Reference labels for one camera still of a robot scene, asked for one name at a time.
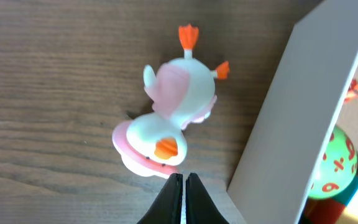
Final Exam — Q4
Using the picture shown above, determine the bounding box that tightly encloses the pink white duck toy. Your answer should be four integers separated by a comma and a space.
112, 24, 230, 179

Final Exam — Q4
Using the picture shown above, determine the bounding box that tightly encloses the colourful puzzle cube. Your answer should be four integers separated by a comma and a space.
299, 176, 358, 224

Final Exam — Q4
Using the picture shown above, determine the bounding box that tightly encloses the orange plastic cage ball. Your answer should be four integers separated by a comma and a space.
344, 79, 358, 104

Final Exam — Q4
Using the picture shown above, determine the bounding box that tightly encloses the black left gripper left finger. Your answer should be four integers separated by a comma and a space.
137, 173, 183, 224

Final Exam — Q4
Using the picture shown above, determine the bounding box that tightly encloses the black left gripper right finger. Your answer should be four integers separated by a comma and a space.
185, 173, 229, 224

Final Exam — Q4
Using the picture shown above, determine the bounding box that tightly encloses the green ball with red numbers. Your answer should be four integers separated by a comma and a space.
308, 126, 358, 200

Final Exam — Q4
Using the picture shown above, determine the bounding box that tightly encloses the white cardboard box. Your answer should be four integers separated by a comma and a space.
227, 0, 358, 224

